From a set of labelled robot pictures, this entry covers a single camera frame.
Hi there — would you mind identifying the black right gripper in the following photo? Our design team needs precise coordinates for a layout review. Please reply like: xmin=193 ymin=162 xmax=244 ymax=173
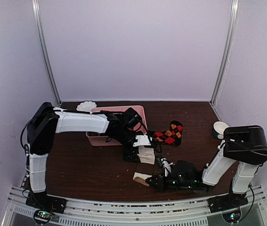
xmin=146 ymin=173 xmax=194 ymax=192

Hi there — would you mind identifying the beige brown striped sock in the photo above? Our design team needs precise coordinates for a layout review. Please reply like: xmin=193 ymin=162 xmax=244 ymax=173
xmin=133 ymin=146 xmax=155 ymax=187

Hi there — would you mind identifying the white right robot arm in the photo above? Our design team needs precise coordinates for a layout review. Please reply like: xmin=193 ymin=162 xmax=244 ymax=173
xmin=146 ymin=125 xmax=267 ymax=208

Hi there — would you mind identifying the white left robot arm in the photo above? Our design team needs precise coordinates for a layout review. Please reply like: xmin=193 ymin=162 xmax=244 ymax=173
xmin=27 ymin=102 xmax=152 ymax=209

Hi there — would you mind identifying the pink divided organizer tray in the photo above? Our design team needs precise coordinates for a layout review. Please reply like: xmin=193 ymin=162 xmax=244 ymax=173
xmin=86 ymin=105 xmax=148 ymax=146

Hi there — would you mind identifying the black red argyle sock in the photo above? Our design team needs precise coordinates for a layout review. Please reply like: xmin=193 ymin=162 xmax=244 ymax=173
xmin=148 ymin=121 xmax=183 ymax=146

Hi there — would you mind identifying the white scalloped ceramic bowl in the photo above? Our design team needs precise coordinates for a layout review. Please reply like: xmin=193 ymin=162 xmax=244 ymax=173
xmin=76 ymin=101 xmax=97 ymax=112

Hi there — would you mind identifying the white dark blue cup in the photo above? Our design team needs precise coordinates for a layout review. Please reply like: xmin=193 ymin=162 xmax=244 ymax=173
xmin=212 ymin=121 xmax=229 ymax=140

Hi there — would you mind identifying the front aluminium rail base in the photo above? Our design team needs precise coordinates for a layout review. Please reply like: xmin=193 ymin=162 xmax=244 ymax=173
xmin=0 ymin=186 xmax=267 ymax=226

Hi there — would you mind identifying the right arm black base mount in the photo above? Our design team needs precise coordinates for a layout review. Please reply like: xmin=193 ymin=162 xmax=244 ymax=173
xmin=207 ymin=193 xmax=248 ymax=213

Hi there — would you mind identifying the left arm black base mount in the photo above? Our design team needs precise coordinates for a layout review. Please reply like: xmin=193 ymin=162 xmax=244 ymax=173
xmin=25 ymin=190 xmax=67 ymax=214

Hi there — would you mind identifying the left aluminium frame post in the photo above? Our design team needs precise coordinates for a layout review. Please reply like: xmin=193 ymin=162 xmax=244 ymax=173
xmin=32 ymin=0 xmax=62 ymax=106

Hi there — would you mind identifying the aluminium frame post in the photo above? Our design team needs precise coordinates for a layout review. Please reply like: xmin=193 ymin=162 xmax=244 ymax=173
xmin=210 ymin=0 xmax=240 ymax=106
xmin=32 ymin=0 xmax=62 ymax=106

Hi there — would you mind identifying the right aluminium frame post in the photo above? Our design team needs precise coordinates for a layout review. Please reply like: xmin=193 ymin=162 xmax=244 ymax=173
xmin=210 ymin=0 xmax=240 ymax=106

